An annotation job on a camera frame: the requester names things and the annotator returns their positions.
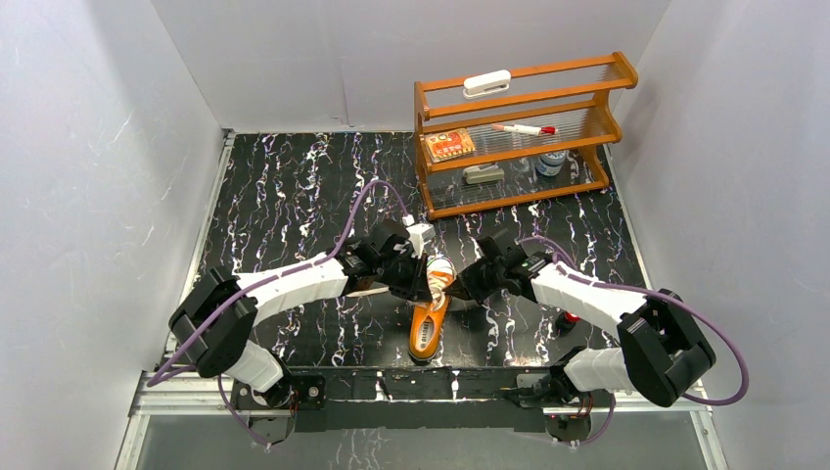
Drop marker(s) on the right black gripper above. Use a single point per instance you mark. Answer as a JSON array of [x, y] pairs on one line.
[[466, 287]]

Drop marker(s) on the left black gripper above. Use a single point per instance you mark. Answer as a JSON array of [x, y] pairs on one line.
[[417, 277]]

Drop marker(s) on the white shoelace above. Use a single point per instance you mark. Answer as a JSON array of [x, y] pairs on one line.
[[441, 273]]

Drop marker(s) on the orange canvas sneaker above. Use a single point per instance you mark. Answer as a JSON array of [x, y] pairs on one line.
[[425, 332]]

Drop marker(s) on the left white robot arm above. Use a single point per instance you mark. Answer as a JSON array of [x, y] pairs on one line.
[[213, 325]]

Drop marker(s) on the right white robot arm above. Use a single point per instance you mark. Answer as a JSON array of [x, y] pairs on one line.
[[661, 351]]

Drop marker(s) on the red emergency stop button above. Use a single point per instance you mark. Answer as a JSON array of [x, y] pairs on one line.
[[566, 322]]

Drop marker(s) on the grey stapler on bottom shelf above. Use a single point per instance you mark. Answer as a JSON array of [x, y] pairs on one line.
[[482, 174]]

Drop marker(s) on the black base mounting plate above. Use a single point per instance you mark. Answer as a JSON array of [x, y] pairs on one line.
[[320, 399]]

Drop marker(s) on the orange wooden shelf rack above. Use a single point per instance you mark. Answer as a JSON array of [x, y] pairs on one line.
[[574, 96]]

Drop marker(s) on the orange snack packet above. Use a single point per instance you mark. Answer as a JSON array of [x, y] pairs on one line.
[[449, 145]]

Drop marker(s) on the red white marker pen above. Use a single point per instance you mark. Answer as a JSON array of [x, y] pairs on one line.
[[526, 129]]

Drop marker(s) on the white stapler on top shelf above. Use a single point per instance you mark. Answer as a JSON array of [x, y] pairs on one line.
[[478, 86]]

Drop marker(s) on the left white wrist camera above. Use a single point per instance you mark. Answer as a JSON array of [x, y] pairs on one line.
[[419, 233]]

